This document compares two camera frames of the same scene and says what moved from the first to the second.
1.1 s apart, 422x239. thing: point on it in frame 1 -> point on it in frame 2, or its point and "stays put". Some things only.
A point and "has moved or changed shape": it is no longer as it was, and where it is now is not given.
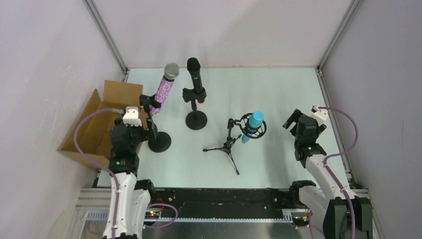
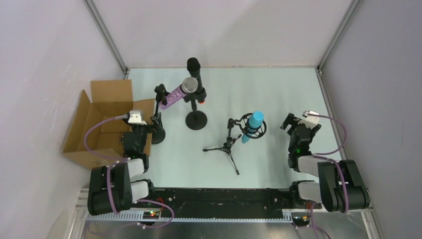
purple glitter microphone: [171, 71] -> [189, 85]
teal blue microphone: [255, 121] stays put
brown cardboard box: [94, 128] has moved or changed shape
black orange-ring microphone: [193, 65] stays put
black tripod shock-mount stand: [255, 132] stays put
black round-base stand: [195, 120] stays put
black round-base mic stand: [158, 141] -> [158, 136]
